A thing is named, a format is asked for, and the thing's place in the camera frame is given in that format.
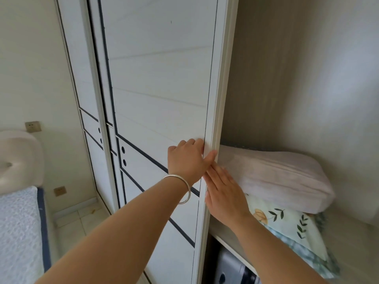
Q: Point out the white wardrobe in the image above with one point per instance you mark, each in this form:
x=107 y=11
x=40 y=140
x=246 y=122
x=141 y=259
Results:
x=296 y=85

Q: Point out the person's right hand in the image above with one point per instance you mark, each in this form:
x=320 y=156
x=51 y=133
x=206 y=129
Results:
x=228 y=201

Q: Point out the person's left forearm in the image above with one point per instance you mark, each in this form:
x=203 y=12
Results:
x=124 y=236

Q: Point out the wardrobe shelf board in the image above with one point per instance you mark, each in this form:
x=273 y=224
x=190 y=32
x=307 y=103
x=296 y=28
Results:
x=352 y=242

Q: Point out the folded floral quilt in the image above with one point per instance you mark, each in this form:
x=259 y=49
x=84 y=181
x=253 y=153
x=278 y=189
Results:
x=293 y=227

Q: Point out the person's left thumb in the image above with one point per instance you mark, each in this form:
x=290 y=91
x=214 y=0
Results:
x=210 y=158

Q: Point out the white padded bed headboard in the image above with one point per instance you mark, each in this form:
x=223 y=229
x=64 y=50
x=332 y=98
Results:
x=19 y=162

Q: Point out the person's left hand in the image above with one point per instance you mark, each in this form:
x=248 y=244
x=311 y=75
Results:
x=185 y=161

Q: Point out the white sliding wardrobe door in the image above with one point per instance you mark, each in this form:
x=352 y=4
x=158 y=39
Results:
x=86 y=94
x=160 y=85

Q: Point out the person's right forearm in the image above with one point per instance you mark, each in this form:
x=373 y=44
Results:
x=272 y=254

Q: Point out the pale pink pillow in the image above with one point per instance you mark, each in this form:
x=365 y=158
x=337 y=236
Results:
x=278 y=177

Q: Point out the person's right fingers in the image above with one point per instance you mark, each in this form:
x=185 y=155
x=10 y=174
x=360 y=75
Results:
x=220 y=181

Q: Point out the grey black appliance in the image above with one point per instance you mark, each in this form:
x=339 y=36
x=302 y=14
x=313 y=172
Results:
x=231 y=269

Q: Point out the white quilted mattress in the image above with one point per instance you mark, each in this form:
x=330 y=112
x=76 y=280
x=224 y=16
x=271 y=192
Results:
x=20 y=236

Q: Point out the beige wall socket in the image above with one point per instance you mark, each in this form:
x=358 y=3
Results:
x=33 y=126
x=60 y=191

